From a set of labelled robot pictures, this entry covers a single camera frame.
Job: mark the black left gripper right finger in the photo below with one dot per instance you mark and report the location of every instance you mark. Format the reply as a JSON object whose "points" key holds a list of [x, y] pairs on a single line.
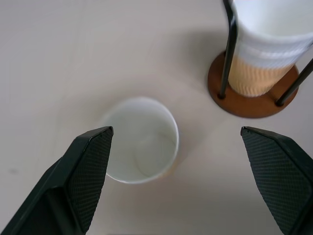
{"points": [[278, 176]]}

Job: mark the tan ribbed paper cup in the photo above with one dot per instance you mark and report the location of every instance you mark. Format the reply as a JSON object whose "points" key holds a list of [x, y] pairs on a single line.
{"points": [[254, 77]]}

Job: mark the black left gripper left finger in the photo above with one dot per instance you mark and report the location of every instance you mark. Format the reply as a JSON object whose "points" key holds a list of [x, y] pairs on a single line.
{"points": [[80, 176]]}

